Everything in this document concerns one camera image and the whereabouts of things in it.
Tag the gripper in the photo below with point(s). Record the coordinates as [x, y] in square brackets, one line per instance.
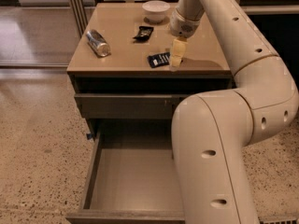
[183, 26]

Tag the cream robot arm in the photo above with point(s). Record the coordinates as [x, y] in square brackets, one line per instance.
[210, 129]

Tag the tan drawer cabinet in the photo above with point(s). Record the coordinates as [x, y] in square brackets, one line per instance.
[126, 69]

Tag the closed top drawer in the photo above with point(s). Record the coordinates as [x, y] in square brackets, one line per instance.
[142, 106]

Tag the open middle drawer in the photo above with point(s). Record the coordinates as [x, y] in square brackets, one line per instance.
[131, 177]

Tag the black snack packet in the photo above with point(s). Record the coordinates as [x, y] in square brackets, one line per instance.
[144, 33]

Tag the white ceramic bowl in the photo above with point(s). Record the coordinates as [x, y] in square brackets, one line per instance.
[155, 10]

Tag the silver metal can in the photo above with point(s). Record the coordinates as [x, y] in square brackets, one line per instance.
[98, 43]

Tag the floor vent grille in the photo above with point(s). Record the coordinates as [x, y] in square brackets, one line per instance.
[279, 220]

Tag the metal window frame post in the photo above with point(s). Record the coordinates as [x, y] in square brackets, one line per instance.
[79, 15]

